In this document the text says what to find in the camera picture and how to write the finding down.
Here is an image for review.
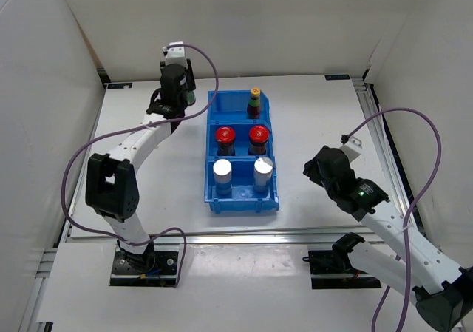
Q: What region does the red-lid chili jar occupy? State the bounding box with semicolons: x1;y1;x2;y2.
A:
215;126;236;156
248;125;270;155

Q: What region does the silver-cap white shaker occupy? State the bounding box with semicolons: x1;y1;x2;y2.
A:
253;157;274;193
212;159;232;195

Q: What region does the yellow-cap sauce bottle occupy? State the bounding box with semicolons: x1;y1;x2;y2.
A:
247;87;261;119
186;90;196;106

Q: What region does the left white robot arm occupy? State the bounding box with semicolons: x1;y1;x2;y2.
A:
85;58;196;273

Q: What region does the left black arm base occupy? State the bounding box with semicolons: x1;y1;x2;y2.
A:
109;245;180;288

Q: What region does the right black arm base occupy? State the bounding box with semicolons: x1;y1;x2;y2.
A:
302;251;381;290

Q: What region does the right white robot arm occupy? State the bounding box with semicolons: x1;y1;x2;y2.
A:
303;146;472;331

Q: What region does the left black corner label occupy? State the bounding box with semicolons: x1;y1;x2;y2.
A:
106;82;132;89

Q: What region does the black corner label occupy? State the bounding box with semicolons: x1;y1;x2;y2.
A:
106;82;132;89
324;74;351;81

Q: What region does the blue three-compartment plastic bin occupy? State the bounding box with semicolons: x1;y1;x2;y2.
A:
204;90;279;214

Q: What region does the right black corner label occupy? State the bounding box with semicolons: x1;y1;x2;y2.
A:
324;74;351;81

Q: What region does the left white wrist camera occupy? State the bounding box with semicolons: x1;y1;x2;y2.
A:
162;41;187;68

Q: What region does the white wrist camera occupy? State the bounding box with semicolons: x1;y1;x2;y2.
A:
339;135;364;163
162;41;187;68

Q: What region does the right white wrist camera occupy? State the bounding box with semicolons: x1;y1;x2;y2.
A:
339;135;364;163

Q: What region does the aluminium right rail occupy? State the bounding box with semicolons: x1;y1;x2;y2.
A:
352;78;413;214

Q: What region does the aluminium rail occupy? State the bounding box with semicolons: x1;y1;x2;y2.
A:
36;225;444;270
352;78;413;214

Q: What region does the aluminium front rail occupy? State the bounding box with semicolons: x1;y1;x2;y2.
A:
36;225;444;270

